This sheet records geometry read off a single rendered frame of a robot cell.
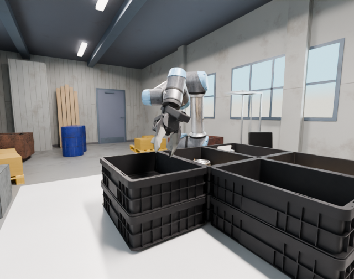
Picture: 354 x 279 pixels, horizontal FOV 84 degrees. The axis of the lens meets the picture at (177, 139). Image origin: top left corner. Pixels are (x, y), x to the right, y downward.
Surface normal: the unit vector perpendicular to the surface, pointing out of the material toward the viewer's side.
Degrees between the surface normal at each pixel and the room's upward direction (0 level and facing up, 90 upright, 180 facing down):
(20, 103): 90
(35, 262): 0
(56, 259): 0
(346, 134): 90
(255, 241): 90
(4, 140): 90
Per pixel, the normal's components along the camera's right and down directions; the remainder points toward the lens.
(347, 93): -0.85, 0.06
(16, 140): 0.37, 0.11
